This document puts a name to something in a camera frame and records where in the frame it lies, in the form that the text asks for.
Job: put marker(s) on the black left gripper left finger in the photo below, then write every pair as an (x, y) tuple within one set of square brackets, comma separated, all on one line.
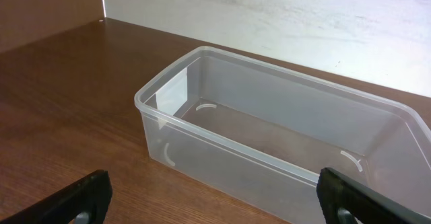
[(84, 201)]

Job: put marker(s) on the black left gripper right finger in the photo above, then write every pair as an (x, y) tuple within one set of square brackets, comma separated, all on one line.
[(344, 200)]

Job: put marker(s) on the clear plastic container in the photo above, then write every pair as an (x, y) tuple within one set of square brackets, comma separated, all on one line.
[(262, 134)]

